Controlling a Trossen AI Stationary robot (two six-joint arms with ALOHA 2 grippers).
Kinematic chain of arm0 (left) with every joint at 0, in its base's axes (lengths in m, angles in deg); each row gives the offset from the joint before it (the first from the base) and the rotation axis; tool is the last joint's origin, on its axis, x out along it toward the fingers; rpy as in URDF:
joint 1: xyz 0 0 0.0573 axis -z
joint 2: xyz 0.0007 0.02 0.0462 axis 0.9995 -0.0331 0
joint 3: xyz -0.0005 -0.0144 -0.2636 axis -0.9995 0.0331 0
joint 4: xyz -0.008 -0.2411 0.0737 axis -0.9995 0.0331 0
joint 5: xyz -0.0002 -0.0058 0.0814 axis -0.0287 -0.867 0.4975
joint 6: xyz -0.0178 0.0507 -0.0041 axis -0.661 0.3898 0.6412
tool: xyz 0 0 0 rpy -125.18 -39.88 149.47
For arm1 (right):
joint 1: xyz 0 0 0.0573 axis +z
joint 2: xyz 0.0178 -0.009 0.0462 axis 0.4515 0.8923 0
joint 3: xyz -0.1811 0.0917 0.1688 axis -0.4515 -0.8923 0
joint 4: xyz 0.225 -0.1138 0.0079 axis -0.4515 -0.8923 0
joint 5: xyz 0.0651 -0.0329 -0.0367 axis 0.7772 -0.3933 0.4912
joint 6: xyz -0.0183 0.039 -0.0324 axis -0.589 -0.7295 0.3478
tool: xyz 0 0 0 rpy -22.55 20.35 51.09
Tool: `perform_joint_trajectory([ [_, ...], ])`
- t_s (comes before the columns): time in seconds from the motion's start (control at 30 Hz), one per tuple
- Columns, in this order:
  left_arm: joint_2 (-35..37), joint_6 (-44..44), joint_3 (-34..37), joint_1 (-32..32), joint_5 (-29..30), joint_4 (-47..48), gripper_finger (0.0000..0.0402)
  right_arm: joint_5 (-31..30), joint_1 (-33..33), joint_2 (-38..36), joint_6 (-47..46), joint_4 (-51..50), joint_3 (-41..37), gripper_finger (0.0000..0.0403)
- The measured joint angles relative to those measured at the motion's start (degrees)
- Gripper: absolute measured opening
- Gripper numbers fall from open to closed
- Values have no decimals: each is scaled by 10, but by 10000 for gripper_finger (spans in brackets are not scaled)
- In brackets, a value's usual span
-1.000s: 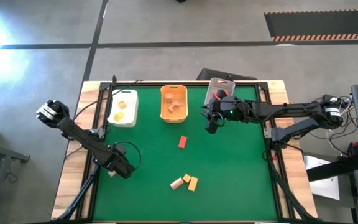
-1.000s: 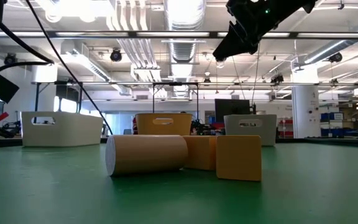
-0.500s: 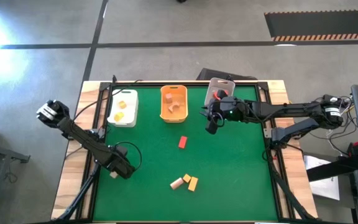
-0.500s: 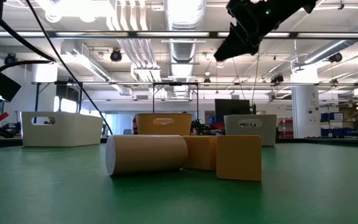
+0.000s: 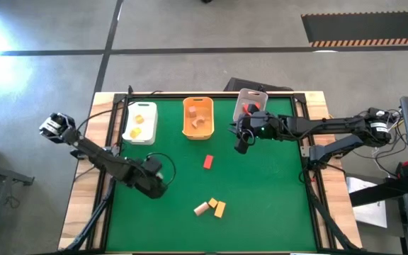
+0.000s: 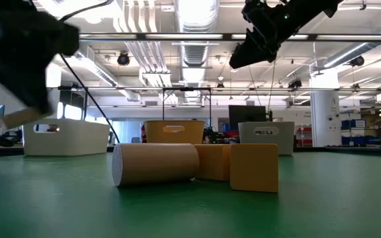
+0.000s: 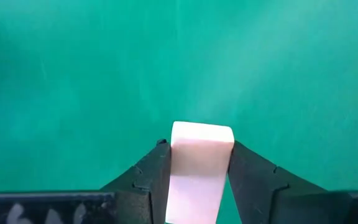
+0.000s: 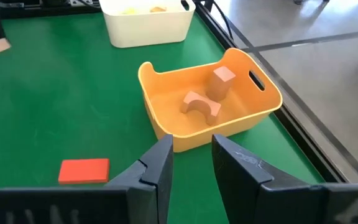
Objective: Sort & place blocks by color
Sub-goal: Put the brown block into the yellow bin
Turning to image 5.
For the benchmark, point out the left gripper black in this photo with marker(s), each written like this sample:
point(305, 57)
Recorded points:
point(144, 178)

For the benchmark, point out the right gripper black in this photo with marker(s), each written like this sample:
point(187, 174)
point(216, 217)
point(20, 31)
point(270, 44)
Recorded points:
point(260, 125)

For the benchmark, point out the red block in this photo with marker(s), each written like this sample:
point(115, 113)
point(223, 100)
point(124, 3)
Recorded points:
point(247, 108)
point(257, 105)
point(208, 161)

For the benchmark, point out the natural wood rectangular block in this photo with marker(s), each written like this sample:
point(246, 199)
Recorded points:
point(192, 112)

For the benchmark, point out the natural wood cylinder block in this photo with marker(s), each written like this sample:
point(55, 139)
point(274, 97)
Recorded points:
point(201, 209)

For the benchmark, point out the yellow cube block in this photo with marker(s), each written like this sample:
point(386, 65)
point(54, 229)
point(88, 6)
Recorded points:
point(212, 203)

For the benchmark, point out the long yellow rectangular block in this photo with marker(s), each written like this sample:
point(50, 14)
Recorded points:
point(220, 209)

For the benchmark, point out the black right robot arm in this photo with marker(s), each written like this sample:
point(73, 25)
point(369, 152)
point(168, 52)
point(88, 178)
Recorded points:
point(331, 124)

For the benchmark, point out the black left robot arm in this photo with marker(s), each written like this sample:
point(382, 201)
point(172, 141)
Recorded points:
point(94, 154)

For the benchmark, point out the grey plastic bin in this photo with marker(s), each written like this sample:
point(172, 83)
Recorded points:
point(253, 95)

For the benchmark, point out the orange plastic bin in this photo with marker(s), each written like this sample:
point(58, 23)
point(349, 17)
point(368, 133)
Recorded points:
point(204, 106)

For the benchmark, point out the white plastic bin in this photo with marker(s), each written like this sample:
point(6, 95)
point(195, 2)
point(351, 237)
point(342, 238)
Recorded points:
point(147, 124)

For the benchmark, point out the green table mat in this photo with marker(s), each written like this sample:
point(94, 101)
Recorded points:
point(260, 198)

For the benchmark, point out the white paper sheet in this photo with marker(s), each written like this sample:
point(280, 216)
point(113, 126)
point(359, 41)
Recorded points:
point(367, 209)

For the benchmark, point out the long black striped floor mat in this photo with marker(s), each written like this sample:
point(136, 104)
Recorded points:
point(367, 26)

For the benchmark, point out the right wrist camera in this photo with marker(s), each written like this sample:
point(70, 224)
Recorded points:
point(242, 146)

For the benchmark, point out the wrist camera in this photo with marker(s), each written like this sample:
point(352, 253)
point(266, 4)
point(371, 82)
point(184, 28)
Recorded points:
point(152, 165)
point(242, 146)

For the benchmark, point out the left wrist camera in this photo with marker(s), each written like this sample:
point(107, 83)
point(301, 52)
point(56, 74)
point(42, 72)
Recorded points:
point(152, 165)

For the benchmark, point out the black table frame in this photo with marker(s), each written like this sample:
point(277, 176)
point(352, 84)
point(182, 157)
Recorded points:
point(207, 95)

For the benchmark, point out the grey metal bracket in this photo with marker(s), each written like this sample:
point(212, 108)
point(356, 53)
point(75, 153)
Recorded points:
point(305, 151)

